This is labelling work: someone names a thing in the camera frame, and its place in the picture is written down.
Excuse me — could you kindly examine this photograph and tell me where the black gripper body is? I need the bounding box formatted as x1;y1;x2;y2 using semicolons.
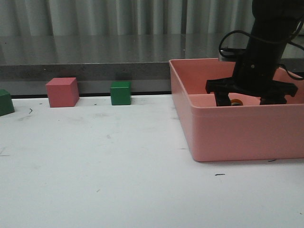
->
206;54;298;98

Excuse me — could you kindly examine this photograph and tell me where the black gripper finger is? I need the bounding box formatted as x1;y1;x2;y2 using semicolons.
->
214;92;231;106
260;94;287;105

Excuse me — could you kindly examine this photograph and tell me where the yellow push button switch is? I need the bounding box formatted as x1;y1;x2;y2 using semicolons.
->
230;99;244;106

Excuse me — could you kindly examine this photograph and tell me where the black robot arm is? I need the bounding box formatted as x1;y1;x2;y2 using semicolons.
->
206;0;304;106

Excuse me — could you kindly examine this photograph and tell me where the pink plastic bin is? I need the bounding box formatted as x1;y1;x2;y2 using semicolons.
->
169;58;304;162

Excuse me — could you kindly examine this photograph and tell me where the green cube block centre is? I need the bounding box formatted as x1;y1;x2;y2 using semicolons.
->
110;81;131;105

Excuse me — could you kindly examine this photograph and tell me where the green cube block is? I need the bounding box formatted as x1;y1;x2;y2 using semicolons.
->
0;89;15;116
110;81;131;105

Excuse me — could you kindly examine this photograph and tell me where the pink cube block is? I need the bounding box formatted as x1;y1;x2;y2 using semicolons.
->
46;77;79;108

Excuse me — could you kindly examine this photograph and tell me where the grey curtain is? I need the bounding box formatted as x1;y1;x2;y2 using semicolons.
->
0;0;254;36

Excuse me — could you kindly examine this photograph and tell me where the green cube block left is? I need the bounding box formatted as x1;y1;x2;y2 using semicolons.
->
0;89;15;116

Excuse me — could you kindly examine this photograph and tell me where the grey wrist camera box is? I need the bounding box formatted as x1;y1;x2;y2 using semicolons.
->
218;48;246;62

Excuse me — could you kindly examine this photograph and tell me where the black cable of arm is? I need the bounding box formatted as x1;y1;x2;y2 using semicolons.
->
218;19;304;80

